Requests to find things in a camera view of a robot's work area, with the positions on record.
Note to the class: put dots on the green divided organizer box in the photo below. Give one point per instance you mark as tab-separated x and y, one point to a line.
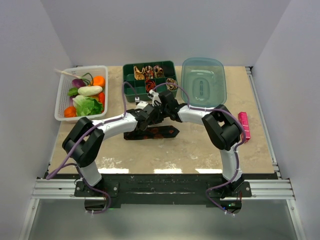
137	88

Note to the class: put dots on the black orange floral tie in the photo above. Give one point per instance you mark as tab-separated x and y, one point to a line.
155	132

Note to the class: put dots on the multicolour patterned rolled tie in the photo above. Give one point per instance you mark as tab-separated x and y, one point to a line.
148	72

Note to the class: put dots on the white plastic basket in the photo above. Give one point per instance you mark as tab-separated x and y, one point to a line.
66	91

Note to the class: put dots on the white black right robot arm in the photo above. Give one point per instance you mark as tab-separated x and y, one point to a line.
223	129

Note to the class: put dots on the pink rectangular box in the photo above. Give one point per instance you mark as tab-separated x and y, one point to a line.
243	119

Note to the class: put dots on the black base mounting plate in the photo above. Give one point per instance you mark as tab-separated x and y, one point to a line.
162	189

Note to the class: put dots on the orange toy fruit lower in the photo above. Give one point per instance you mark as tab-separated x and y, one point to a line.
70	112

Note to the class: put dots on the cream brown floral rolled tie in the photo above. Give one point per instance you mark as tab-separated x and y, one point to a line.
171	84

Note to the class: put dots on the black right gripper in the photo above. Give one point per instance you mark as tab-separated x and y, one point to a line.
160	120

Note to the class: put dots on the clear blue plastic tub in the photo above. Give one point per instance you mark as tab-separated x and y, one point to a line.
204	82

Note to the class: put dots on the green toy lettuce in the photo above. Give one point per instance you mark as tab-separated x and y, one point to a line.
87	106

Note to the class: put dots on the orange navy striped rolled tie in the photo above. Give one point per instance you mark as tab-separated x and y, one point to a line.
150	84

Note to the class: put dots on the purple toy turnip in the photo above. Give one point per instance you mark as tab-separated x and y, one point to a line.
78	83

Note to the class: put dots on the orange toy fruit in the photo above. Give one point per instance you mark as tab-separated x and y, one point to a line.
70	112
99	81

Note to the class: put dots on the beige rolled tie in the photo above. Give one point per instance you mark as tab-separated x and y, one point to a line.
138	74

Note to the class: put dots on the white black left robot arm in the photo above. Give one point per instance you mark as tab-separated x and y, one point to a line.
85	139

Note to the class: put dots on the white toy radish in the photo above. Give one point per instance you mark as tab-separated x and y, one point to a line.
88	91

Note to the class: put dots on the orange toy fruit upper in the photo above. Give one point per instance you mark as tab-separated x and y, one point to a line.
99	81

